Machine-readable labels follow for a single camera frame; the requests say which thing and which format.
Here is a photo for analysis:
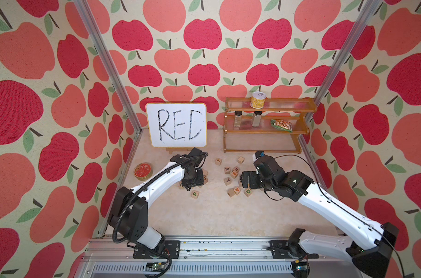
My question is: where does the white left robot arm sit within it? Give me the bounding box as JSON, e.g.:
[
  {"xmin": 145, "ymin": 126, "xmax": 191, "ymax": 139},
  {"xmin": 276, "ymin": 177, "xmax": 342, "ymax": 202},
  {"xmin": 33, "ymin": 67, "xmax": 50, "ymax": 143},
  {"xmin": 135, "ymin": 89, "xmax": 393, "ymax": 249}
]
[{"xmin": 107, "ymin": 158, "xmax": 204, "ymax": 253}]

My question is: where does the wooden block letter P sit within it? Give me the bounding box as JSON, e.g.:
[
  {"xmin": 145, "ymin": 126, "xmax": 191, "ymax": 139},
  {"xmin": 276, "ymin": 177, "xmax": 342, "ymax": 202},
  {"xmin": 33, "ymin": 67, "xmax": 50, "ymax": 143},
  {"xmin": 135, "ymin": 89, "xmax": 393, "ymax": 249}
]
[{"xmin": 191, "ymin": 191, "xmax": 200, "ymax": 199}]

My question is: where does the wooden two-tier shelf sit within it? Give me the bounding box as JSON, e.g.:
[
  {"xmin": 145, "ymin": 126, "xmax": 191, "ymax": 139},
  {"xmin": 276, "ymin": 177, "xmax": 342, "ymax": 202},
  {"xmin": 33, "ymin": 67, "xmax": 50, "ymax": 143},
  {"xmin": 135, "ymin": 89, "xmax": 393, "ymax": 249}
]
[{"xmin": 223, "ymin": 97, "xmax": 317, "ymax": 154}]

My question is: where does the green snack packet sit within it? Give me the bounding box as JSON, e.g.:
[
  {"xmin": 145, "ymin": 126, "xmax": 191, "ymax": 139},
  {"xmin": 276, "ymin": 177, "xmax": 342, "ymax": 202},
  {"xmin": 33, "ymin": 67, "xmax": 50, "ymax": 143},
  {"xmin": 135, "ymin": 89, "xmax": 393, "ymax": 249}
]
[{"xmin": 271, "ymin": 119, "xmax": 293, "ymax": 133}]

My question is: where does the whiteboard with REC writing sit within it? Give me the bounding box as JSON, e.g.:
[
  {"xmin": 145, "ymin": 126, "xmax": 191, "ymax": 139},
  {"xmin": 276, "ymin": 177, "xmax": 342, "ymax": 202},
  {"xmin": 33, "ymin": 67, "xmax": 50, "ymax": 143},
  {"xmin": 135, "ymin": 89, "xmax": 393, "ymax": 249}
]
[{"xmin": 146, "ymin": 103, "xmax": 207, "ymax": 148}]

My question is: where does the left glass spice jar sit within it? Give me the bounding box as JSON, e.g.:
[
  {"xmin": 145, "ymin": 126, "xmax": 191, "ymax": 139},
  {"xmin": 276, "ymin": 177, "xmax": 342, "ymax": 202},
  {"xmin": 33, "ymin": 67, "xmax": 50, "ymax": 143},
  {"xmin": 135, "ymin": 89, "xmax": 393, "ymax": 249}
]
[{"xmin": 234, "ymin": 111, "xmax": 243, "ymax": 128}]

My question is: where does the plain wooden block near A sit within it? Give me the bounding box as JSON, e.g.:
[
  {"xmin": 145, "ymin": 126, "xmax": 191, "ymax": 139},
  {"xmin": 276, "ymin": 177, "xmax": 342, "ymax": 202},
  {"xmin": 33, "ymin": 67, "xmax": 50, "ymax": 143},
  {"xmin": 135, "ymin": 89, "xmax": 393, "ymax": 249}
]
[{"xmin": 227, "ymin": 189, "xmax": 236, "ymax": 198}]

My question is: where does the wooden block letter L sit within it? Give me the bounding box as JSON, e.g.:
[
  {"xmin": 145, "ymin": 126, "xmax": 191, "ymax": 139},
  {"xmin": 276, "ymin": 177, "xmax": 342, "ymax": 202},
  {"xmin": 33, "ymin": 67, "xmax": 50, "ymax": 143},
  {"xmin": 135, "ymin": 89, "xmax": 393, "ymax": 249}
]
[{"xmin": 223, "ymin": 177, "xmax": 232, "ymax": 185}]

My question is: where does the right glass spice jar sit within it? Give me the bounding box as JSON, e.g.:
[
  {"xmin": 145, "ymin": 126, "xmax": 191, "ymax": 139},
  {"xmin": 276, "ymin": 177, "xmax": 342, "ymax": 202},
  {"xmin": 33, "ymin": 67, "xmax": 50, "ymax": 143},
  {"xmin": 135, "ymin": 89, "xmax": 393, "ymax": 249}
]
[{"xmin": 252, "ymin": 111, "xmax": 262, "ymax": 127}]

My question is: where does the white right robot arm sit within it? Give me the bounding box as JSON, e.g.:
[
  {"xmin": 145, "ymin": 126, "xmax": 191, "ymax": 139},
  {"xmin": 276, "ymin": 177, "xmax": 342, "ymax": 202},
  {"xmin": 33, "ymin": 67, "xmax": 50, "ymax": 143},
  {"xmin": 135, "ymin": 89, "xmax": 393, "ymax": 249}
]
[{"xmin": 240, "ymin": 151, "xmax": 399, "ymax": 278}]

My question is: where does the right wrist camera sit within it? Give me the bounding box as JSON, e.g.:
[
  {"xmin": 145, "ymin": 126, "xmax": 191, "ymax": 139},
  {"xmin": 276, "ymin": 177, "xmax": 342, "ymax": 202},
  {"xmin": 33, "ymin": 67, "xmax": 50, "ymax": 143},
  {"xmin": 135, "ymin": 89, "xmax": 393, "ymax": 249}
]
[{"xmin": 253, "ymin": 151, "xmax": 265, "ymax": 160}]

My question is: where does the yellow can on shelf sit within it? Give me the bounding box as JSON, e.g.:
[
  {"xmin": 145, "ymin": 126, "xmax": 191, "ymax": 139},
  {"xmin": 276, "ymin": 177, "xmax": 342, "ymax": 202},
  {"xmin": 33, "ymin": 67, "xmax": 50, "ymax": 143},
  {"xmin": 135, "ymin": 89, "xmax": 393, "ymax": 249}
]
[{"xmin": 250, "ymin": 92, "xmax": 267, "ymax": 110}]

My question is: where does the round red tin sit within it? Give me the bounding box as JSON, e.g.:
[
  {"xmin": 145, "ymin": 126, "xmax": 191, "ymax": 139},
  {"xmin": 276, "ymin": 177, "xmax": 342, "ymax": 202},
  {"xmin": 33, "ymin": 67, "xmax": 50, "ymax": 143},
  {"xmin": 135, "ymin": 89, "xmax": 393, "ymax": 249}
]
[{"xmin": 134, "ymin": 162, "xmax": 153, "ymax": 181}]

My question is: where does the glass spice jar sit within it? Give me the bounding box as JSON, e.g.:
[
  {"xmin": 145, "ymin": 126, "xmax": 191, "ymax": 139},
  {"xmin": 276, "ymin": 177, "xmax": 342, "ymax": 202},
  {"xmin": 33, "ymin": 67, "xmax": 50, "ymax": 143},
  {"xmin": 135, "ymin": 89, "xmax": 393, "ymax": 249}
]
[
  {"xmin": 252, "ymin": 111, "xmax": 262, "ymax": 127},
  {"xmin": 234, "ymin": 111, "xmax": 243, "ymax": 128}
]

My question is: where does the wooden block orange letter E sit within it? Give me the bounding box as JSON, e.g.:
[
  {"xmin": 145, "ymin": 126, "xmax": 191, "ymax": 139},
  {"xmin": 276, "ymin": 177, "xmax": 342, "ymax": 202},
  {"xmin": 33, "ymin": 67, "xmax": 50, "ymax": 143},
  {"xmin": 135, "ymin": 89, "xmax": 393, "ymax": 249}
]
[{"xmin": 230, "ymin": 167, "xmax": 240, "ymax": 179}]

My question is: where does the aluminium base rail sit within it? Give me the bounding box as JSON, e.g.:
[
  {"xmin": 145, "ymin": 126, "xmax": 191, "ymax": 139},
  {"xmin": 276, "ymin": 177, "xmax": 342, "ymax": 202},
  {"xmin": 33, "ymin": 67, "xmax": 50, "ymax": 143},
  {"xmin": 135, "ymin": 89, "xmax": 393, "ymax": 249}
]
[{"xmin": 73, "ymin": 236, "xmax": 363, "ymax": 278}]

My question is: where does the wooden whiteboard easel stand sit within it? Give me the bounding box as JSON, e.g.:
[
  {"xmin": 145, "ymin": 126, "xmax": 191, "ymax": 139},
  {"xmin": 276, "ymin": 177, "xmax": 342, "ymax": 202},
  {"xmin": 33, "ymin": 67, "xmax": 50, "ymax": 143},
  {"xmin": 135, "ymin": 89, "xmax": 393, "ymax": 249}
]
[{"xmin": 166, "ymin": 147, "xmax": 194, "ymax": 154}]

